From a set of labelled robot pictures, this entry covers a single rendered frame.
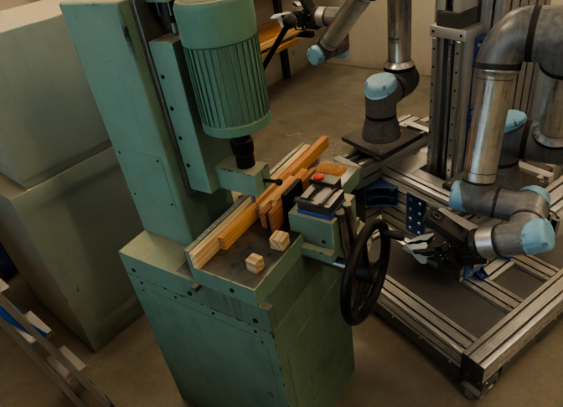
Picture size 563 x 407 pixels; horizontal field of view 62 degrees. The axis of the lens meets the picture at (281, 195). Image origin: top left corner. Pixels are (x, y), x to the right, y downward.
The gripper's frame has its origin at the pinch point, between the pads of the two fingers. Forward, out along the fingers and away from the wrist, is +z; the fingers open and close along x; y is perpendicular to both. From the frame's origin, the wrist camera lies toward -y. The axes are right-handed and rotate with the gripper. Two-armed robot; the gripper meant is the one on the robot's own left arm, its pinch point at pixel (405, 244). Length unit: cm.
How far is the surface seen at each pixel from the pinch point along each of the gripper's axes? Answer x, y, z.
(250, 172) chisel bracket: -12.4, -39.0, 21.2
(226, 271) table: -33.4, -23.9, 25.6
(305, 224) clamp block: -12.4, -20.1, 14.7
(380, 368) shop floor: 9, 67, 54
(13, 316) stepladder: -63, -39, 98
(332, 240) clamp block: -12.6, -13.8, 9.4
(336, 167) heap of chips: 18.5, -19.8, 22.9
